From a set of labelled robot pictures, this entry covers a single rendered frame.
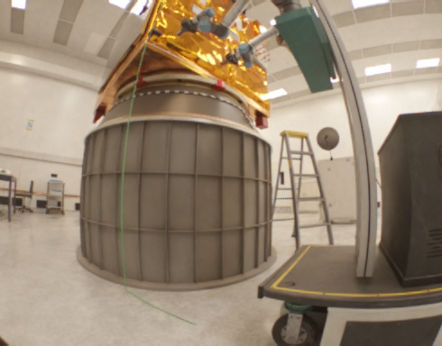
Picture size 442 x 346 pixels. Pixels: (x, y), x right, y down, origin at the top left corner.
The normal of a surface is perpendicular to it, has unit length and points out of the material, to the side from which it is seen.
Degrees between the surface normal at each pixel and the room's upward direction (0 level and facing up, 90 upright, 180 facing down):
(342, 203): 90
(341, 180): 90
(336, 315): 90
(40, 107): 90
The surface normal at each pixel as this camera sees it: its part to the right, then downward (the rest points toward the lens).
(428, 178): -0.58, -0.11
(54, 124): 0.76, -0.08
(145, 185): 0.05, -0.14
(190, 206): 0.31, -0.13
